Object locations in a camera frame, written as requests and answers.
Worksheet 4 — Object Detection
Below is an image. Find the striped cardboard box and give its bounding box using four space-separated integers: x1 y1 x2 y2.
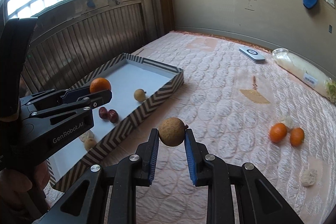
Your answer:
47 53 184 191

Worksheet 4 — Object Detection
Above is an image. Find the large orange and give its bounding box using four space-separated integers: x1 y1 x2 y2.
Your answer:
269 123 288 143

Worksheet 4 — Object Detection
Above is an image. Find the pale crumbly cake chunk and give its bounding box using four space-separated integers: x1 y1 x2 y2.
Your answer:
281 116 294 131

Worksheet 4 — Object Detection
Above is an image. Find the person's left hand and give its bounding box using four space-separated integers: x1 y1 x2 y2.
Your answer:
0 161 51 203

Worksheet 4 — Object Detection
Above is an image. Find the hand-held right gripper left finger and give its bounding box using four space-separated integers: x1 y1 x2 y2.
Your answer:
35 128 160 224

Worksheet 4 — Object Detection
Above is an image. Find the medium orange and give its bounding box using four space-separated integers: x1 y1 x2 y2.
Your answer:
290 127 305 147

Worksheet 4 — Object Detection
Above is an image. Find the small orange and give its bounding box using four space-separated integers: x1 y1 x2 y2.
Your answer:
89 77 112 94

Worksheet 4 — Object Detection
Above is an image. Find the medium longan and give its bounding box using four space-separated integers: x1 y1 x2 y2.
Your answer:
134 89 147 102

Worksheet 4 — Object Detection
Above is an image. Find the small longan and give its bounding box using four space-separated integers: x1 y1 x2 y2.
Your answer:
84 138 97 150

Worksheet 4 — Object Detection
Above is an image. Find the flat white device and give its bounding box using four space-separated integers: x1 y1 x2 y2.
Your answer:
239 47 266 64

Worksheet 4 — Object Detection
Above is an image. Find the large longan with stem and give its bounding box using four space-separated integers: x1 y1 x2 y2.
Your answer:
158 117 189 147

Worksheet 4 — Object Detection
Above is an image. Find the plastic-wrapped white radish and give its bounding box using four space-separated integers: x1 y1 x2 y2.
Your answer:
272 48 336 104

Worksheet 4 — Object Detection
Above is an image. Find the slatted wooden panel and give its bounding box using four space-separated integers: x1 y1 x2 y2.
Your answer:
20 2 147 98

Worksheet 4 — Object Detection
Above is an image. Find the round crumbly cake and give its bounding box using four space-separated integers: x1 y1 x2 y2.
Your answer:
301 169 317 187

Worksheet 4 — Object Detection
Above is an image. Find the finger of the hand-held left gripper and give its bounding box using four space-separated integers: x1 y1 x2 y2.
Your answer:
20 86 91 110
28 90 113 120

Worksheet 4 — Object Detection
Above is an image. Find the pink quilted bedspread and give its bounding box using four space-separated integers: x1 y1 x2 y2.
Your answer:
43 30 334 224

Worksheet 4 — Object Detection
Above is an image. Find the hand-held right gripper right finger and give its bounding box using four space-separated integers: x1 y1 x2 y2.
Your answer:
184 128 300 224

